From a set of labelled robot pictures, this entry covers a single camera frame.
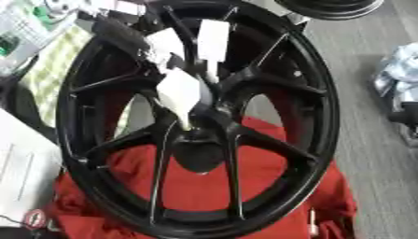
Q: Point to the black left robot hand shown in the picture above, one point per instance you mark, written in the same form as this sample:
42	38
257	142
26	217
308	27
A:
121	35

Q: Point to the black spoked wheel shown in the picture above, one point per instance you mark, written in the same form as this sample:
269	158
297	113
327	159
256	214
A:
305	93

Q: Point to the black round wheel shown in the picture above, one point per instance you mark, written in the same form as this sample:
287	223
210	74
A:
332	7

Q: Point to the white flat box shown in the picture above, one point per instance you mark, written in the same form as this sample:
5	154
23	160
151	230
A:
24	168

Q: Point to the round red white tag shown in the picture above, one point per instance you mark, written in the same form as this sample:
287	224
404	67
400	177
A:
35	219

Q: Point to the pale blue white bundle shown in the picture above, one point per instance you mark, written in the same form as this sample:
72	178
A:
396	73

